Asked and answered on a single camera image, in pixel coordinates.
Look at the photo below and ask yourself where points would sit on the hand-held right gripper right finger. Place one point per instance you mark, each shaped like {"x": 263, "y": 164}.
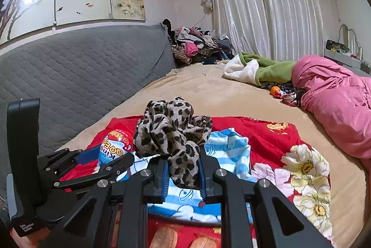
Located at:
{"x": 203, "y": 178}

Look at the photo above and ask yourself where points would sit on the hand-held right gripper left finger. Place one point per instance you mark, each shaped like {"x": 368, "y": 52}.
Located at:
{"x": 164, "y": 181}

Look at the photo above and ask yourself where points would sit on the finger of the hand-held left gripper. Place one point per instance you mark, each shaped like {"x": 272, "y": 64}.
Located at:
{"x": 87, "y": 155}
{"x": 116, "y": 164}

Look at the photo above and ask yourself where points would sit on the blue and red toy egg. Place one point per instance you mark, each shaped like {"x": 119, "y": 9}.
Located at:
{"x": 116, "y": 146}

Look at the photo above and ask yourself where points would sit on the leopard print scrunchie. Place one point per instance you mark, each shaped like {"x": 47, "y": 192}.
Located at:
{"x": 168, "y": 132}

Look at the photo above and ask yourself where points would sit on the blue striped cartoon cloth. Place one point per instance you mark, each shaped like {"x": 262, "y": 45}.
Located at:
{"x": 226, "y": 149}

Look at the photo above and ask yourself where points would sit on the wrapped bread packet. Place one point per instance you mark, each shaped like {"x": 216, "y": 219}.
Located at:
{"x": 204, "y": 242}
{"x": 163, "y": 238}

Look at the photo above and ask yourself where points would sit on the red floral blanket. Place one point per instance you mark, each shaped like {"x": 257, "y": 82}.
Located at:
{"x": 260, "y": 137}

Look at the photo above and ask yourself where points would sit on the grey quilted headboard cover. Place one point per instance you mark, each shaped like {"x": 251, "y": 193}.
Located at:
{"x": 72, "y": 68}

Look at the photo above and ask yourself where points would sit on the beige bed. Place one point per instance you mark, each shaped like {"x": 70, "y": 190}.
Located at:
{"x": 217, "y": 94}

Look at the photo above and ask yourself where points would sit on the orange toy egg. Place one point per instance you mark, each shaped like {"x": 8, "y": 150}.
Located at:
{"x": 275, "y": 90}

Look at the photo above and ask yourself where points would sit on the crumpled colourful wrappers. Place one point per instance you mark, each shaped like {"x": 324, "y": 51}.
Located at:
{"x": 288, "y": 97}

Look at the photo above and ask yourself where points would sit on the green and white fleece blanket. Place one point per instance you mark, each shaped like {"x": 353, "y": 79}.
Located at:
{"x": 260, "y": 65}

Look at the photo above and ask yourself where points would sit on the pile of mixed clothes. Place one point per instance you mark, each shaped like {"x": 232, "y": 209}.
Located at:
{"x": 197, "y": 45}

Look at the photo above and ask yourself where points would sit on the pink quilt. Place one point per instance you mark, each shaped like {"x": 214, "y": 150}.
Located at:
{"x": 333, "y": 97}

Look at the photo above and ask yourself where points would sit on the white curtain tieback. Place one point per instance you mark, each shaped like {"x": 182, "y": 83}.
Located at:
{"x": 207, "y": 1}

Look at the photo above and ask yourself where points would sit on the white satin curtain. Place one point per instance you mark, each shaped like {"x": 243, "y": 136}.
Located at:
{"x": 260, "y": 4}

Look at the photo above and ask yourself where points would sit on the grey dresser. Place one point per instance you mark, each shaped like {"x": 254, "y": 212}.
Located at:
{"x": 347, "y": 61}

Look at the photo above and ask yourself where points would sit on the dark bag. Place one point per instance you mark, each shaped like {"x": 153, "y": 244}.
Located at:
{"x": 336, "y": 46}

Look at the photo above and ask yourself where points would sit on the vanity mirror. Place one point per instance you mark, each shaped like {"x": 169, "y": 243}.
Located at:
{"x": 347, "y": 37}

